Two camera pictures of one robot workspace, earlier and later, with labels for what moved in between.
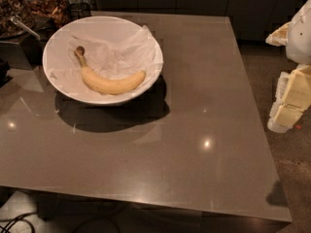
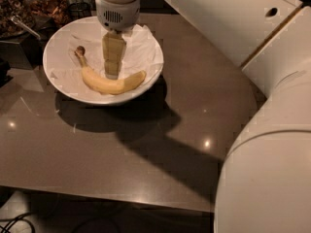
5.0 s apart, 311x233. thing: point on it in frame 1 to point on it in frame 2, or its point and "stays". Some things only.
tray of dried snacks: [49, 11] stays
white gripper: [300, 38] to [117, 14]
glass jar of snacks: [15, 2] stays
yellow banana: [113, 86] stays
